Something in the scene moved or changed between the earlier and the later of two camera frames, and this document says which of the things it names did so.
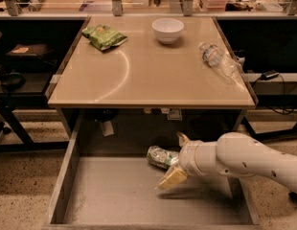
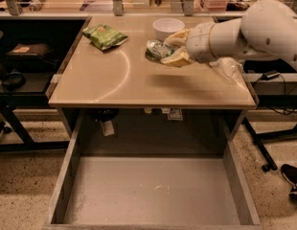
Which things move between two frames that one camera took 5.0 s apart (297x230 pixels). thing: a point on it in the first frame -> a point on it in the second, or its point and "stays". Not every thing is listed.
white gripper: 188,157 -> 198,43
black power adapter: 269,75 stays
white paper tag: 107,128 stays
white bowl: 168,30 stays
